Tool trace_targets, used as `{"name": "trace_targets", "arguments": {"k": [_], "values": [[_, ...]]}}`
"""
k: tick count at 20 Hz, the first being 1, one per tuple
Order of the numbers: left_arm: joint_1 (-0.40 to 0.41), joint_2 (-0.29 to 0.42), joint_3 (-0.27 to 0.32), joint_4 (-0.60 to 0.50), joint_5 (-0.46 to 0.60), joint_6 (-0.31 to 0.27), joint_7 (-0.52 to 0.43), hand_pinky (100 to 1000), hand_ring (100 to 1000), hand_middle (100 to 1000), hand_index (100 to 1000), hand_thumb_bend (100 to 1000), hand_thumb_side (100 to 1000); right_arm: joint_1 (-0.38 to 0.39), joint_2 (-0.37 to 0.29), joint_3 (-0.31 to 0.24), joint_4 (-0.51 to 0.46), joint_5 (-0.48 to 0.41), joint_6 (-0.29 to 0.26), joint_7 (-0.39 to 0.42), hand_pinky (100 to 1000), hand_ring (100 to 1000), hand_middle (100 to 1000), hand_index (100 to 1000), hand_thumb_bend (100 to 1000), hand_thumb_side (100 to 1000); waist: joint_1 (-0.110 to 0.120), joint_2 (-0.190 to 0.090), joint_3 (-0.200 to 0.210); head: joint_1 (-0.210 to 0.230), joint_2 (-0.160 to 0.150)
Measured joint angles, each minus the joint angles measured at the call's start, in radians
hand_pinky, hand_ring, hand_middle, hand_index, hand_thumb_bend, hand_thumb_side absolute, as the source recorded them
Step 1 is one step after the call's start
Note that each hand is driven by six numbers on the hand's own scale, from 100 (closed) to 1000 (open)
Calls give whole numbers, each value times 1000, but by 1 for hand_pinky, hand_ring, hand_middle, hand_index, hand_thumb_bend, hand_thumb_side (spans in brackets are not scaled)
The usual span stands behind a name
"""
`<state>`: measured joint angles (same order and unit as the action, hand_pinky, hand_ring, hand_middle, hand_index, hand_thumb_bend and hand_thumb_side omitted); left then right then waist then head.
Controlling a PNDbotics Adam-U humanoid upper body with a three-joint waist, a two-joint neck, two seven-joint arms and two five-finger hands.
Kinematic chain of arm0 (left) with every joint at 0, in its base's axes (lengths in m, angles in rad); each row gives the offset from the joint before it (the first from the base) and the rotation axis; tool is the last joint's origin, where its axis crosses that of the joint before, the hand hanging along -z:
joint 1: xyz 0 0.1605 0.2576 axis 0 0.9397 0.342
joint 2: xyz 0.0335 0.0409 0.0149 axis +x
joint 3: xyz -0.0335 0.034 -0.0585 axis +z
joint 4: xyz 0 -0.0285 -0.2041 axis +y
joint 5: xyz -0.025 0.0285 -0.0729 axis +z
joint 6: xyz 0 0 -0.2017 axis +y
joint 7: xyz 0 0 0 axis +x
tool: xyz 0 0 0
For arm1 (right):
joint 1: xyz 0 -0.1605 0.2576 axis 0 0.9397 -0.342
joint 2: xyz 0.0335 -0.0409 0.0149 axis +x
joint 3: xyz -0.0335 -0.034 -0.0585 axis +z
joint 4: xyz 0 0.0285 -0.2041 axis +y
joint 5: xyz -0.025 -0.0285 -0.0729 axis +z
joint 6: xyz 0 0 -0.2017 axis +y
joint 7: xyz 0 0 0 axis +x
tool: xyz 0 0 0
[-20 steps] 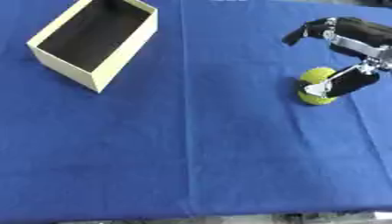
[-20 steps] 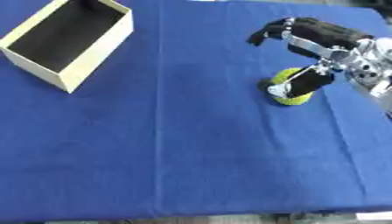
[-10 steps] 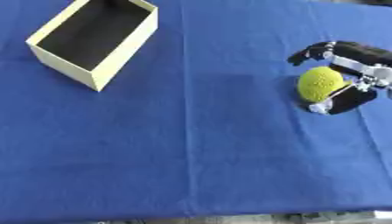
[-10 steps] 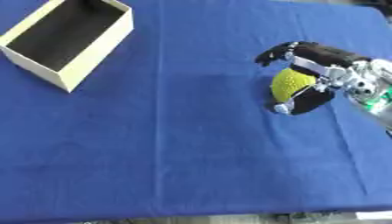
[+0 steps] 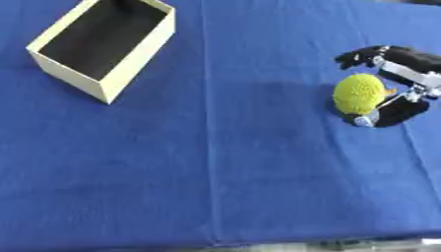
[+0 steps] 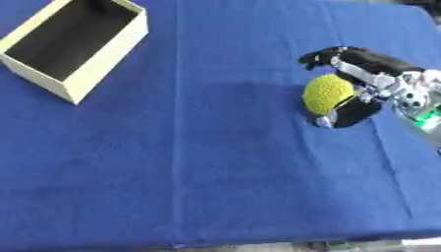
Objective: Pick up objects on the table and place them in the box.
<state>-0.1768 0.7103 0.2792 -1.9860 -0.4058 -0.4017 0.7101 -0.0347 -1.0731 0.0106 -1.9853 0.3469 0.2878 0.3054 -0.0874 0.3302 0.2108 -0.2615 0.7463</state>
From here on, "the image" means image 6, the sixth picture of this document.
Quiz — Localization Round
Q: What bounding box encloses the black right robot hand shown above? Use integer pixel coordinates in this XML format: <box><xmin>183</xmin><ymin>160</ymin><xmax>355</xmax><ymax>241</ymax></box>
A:
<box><xmin>296</xmin><ymin>45</ymin><xmax>431</xmax><ymax>129</ymax></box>

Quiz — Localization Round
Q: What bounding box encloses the yellow bumpy ball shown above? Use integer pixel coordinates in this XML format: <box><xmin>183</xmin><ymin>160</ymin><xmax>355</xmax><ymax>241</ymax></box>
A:
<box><xmin>301</xmin><ymin>74</ymin><xmax>358</xmax><ymax>116</ymax></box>

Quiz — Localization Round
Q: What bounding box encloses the tan cardboard box black inside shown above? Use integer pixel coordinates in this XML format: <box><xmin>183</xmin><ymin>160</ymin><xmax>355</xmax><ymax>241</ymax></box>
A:
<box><xmin>0</xmin><ymin>0</ymin><xmax>151</xmax><ymax>105</ymax></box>

